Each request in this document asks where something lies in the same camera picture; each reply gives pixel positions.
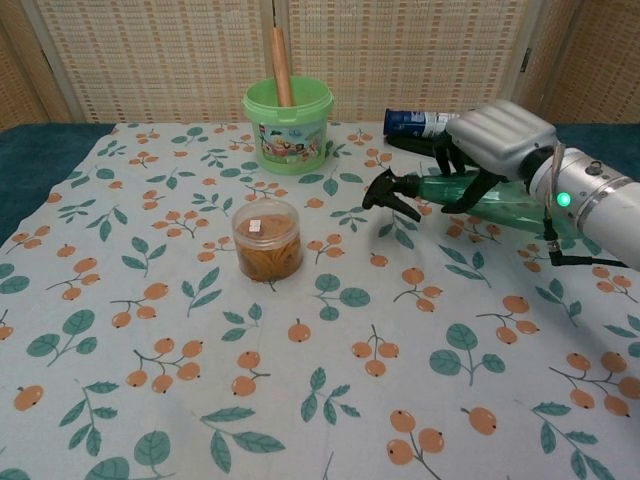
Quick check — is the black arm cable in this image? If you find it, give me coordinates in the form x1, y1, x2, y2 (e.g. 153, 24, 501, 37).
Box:
542, 213, 640, 268

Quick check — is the black rubber slipper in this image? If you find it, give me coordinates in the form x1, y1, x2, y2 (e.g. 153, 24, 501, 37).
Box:
387, 130, 454, 157

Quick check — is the teal table cover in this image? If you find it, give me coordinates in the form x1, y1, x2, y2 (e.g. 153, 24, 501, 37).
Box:
0, 122, 640, 249

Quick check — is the clear jar of rubber bands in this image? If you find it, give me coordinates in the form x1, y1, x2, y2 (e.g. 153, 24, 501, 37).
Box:
232, 199, 303, 282

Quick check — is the wooden rolling pin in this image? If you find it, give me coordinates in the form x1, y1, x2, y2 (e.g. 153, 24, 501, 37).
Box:
270, 27, 295, 108

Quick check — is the blue aerosol can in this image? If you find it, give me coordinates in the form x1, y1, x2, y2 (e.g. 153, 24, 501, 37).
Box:
382, 108, 464, 140

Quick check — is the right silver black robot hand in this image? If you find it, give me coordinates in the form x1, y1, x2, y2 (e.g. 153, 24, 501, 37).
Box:
432, 99, 559, 215

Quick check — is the green spray bottle black trigger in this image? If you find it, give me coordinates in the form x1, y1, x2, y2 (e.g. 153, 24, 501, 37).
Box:
362, 168, 604, 247

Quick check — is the woven bamboo folding screen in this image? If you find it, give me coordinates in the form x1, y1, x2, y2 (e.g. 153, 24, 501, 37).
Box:
0, 0, 640, 133

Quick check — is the fruit and leaf print tablecloth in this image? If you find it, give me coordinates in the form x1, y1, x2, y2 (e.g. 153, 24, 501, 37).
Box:
0, 121, 640, 480

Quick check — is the green plastic toy bucket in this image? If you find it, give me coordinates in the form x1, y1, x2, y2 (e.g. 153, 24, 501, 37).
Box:
241, 75, 335, 176

